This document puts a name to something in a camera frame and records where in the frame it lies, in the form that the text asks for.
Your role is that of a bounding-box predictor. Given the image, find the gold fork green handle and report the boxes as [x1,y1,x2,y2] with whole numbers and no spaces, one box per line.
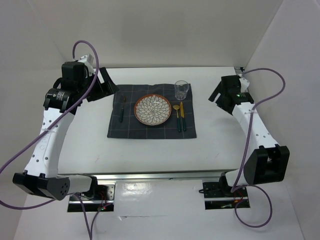
[119,94,126,123]

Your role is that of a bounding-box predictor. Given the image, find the gold spoon green handle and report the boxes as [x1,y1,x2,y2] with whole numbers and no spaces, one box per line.
[173,105,182,133]

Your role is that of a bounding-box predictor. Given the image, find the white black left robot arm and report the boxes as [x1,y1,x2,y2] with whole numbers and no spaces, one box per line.
[12,61,119,201]

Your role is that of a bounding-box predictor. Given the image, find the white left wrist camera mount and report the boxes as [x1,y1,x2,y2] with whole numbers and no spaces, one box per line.
[75,53,94,68]

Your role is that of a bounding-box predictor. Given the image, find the floral patterned plate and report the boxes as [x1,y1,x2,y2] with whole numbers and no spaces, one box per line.
[133,94,172,126]

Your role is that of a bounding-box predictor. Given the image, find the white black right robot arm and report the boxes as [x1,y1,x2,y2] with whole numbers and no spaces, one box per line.
[209,75,290,197]

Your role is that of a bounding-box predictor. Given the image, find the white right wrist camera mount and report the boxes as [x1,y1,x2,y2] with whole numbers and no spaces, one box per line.
[238,73,250,93]

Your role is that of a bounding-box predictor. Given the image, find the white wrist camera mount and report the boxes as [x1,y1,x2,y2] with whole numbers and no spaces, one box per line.
[75,53,94,68]
[238,73,250,93]

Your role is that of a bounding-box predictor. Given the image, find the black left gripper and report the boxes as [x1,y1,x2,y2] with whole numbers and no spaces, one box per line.
[77,66,119,102]

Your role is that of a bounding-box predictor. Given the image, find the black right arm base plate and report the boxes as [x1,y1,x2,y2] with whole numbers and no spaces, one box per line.
[198,182,251,210]

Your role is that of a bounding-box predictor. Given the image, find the dark grey checked cloth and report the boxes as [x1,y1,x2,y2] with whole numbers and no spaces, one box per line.
[107,83,197,140]

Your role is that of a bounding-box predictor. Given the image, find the clear drinking glass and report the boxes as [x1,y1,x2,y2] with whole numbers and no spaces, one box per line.
[174,80,190,101]

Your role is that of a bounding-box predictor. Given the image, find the gold knife green handle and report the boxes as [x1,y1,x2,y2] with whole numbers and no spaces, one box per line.
[180,101,187,132]

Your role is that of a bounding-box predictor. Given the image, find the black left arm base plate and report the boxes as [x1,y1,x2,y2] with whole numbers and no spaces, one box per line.
[67,181,116,213]

